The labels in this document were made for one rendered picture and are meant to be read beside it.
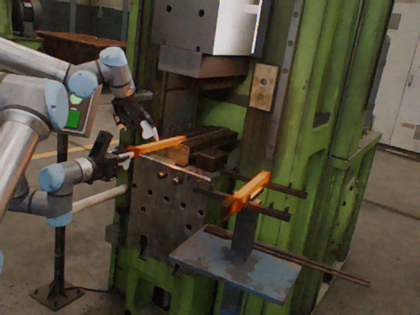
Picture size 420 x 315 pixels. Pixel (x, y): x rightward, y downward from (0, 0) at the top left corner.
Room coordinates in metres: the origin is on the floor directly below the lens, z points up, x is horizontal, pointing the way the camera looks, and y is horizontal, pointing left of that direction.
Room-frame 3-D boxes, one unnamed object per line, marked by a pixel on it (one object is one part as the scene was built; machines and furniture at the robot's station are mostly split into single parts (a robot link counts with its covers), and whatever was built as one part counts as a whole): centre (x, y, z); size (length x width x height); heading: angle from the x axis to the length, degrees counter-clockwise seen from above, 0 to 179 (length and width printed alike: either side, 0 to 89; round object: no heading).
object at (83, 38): (8.39, 2.68, 0.42); 1.89 x 1.20 x 0.85; 56
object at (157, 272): (1.82, 0.02, 0.23); 0.55 x 0.37 x 0.47; 151
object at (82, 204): (1.75, 0.52, 0.62); 0.44 x 0.05 x 0.05; 151
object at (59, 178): (1.15, 0.43, 0.98); 0.11 x 0.08 x 0.09; 151
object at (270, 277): (1.26, -0.15, 0.73); 0.40 x 0.30 x 0.02; 67
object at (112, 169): (1.28, 0.35, 0.98); 0.12 x 0.08 x 0.09; 151
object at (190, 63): (1.84, 0.07, 1.32); 0.42 x 0.20 x 0.10; 151
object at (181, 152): (1.84, 0.07, 0.96); 0.42 x 0.20 x 0.09; 151
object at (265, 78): (1.62, -0.17, 1.27); 0.09 x 0.02 x 0.17; 61
